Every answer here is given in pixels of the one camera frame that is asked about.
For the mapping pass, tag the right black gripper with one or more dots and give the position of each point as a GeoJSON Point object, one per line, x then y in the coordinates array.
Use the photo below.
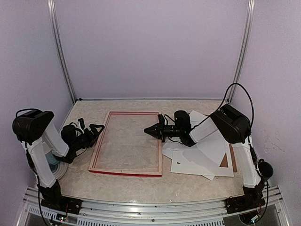
{"type": "Point", "coordinates": [158, 132]}

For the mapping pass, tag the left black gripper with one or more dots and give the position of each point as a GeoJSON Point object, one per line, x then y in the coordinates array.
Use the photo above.
{"type": "Point", "coordinates": [92, 138]}

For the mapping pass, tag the clear acrylic sheet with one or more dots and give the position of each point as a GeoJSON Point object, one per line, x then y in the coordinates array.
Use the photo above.
{"type": "Point", "coordinates": [128, 146]}

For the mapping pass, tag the wooden red photo frame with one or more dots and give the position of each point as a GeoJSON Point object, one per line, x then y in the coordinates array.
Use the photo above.
{"type": "Point", "coordinates": [160, 153]}

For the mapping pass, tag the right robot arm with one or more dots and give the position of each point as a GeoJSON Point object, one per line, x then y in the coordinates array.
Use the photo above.
{"type": "Point", "coordinates": [235, 128]}

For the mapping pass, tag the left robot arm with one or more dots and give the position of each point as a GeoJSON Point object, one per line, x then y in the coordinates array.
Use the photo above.
{"type": "Point", "coordinates": [36, 131]}

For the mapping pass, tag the white photo paper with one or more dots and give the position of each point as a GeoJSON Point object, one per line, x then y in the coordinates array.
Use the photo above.
{"type": "Point", "coordinates": [198, 135]}

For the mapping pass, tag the light blue cup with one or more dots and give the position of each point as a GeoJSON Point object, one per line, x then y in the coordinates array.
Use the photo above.
{"type": "Point", "coordinates": [48, 153]}

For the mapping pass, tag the white round plate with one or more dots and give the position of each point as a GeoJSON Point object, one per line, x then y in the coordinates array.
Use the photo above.
{"type": "Point", "coordinates": [59, 169]}

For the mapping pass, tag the brown backing board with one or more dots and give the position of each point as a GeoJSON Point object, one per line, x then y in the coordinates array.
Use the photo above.
{"type": "Point", "coordinates": [233, 157]}

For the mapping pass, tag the white mat board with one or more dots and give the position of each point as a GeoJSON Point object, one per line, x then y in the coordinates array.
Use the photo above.
{"type": "Point", "coordinates": [193, 161]}

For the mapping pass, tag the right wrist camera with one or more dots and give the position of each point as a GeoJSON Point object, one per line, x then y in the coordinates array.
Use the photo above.
{"type": "Point", "coordinates": [162, 120]}

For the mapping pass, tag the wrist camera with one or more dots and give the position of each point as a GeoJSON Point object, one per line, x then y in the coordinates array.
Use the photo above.
{"type": "Point", "coordinates": [81, 123]}
{"type": "Point", "coordinates": [162, 120]}

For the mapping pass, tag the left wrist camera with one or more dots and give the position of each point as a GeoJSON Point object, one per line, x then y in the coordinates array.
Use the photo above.
{"type": "Point", "coordinates": [81, 123]}

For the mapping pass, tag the aluminium front rail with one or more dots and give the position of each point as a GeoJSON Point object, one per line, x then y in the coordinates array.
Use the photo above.
{"type": "Point", "coordinates": [198, 213]}

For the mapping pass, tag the left aluminium post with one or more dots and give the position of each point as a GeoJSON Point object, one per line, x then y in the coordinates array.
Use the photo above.
{"type": "Point", "coordinates": [59, 49]}

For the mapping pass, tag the aluminium post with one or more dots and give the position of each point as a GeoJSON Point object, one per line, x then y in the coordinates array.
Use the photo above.
{"type": "Point", "coordinates": [245, 40]}
{"type": "Point", "coordinates": [59, 49]}

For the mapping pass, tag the right aluminium post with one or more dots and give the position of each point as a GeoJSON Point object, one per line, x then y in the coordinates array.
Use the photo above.
{"type": "Point", "coordinates": [245, 40]}

